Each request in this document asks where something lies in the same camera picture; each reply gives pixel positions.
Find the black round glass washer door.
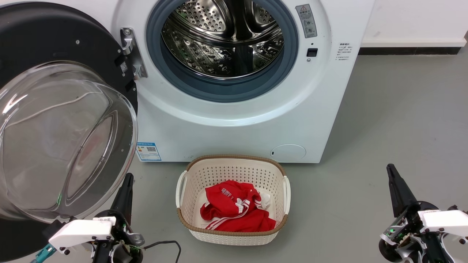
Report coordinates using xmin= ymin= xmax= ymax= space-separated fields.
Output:
xmin=0 ymin=1 xmax=139 ymax=262

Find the small printed text sticker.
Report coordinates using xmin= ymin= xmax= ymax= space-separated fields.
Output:
xmin=336 ymin=42 xmax=354 ymax=61

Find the white front-load washing machine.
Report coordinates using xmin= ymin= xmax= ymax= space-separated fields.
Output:
xmin=84 ymin=0 xmax=376 ymax=164

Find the red garment with white stripes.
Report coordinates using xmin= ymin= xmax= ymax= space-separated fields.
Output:
xmin=200 ymin=180 xmax=277 ymax=232

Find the grey warning sticker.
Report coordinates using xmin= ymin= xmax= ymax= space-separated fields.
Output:
xmin=295 ymin=4 xmax=318 ymax=39

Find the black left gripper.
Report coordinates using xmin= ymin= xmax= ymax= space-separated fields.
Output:
xmin=91 ymin=173 xmax=145 ymax=263

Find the metal door hinge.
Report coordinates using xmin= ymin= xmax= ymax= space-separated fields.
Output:
xmin=120 ymin=27 xmax=148 ymax=80

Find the cream perforated laundry basket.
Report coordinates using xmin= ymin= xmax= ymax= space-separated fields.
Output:
xmin=176 ymin=154 xmax=291 ymax=246

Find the blue energy label sticker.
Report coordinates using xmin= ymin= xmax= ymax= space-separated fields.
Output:
xmin=136 ymin=142 xmax=162 ymax=162

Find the small black box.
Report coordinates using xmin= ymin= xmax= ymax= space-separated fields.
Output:
xmin=41 ymin=217 xmax=75 ymax=240

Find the round white filter cover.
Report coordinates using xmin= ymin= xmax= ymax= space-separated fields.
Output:
xmin=270 ymin=144 xmax=307 ymax=163

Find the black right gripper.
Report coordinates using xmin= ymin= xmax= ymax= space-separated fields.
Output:
xmin=379 ymin=164 xmax=454 ymax=263

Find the teal cable connector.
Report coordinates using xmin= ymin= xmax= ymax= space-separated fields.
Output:
xmin=31 ymin=245 xmax=56 ymax=263

